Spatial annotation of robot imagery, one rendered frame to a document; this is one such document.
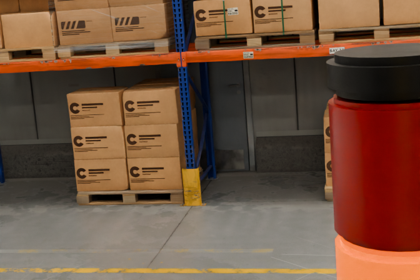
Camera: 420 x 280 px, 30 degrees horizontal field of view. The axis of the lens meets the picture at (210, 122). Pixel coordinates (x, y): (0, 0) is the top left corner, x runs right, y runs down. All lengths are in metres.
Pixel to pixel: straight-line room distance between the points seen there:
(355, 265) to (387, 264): 0.01
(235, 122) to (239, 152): 0.37
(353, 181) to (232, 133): 9.08
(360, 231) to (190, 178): 7.86
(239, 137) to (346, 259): 9.07
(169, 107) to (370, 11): 2.25
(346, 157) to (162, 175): 8.07
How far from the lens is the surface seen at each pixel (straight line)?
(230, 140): 9.39
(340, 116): 0.28
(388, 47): 0.30
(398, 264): 0.29
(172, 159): 8.28
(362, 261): 0.29
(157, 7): 8.00
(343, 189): 0.29
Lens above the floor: 2.37
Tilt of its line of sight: 11 degrees down
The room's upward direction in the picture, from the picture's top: 4 degrees counter-clockwise
